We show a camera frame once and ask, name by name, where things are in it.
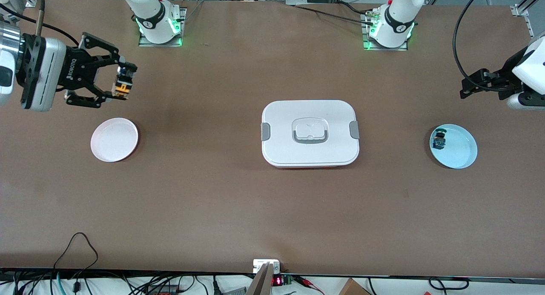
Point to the pink round plate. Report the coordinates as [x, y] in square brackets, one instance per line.
[115, 141]

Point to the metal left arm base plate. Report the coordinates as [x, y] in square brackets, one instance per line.
[366, 46]

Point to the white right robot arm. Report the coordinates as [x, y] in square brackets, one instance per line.
[149, 10]

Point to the white lunch box grey clips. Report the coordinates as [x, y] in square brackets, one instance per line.
[311, 154]

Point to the orange push-button switch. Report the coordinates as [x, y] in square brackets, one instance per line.
[123, 89]

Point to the aluminium profile bar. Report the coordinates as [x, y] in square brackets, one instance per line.
[262, 284]

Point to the blue push-button switch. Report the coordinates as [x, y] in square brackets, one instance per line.
[438, 141]

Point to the brown cardboard box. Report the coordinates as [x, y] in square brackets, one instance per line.
[353, 288]

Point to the aluminium frame rail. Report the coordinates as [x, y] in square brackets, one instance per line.
[521, 12]

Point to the light blue round plate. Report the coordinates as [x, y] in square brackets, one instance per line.
[457, 150]

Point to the red digit display module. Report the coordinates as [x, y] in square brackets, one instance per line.
[277, 281]

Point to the small white box device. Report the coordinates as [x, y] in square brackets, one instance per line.
[259, 264]

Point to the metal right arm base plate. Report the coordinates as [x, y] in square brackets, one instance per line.
[144, 43]

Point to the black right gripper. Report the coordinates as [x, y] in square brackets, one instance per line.
[76, 70]

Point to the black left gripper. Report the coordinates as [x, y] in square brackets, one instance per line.
[505, 78]

